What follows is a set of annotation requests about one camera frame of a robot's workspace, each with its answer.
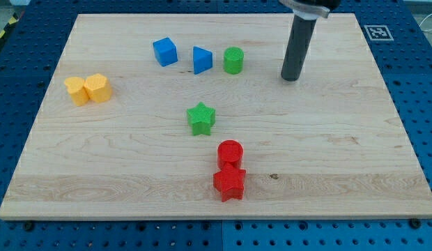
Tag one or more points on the robot arm flange silver black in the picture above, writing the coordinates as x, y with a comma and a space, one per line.
311, 9

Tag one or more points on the green star block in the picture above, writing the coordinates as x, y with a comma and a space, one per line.
201, 119

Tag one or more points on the red cylinder block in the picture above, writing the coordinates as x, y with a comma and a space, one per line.
230, 152

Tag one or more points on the red star block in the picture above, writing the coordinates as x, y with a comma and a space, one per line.
229, 181

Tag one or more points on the blue triangular prism block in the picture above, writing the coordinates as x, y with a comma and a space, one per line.
202, 60

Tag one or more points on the light wooden board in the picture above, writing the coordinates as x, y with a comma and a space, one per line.
328, 146

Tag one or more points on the green cylinder block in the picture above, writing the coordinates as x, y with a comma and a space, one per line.
233, 60

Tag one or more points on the blue cube block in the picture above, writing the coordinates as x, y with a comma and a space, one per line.
165, 51

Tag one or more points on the yellow hexagon block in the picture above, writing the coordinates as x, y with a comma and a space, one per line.
98, 88

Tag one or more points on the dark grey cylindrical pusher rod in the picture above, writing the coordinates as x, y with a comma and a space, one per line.
298, 45

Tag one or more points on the yellow heart block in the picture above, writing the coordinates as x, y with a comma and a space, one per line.
76, 90

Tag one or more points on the white fiducial marker tag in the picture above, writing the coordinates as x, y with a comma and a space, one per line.
377, 32

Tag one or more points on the yellow black hazard tape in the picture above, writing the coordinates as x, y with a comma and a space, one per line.
5, 33

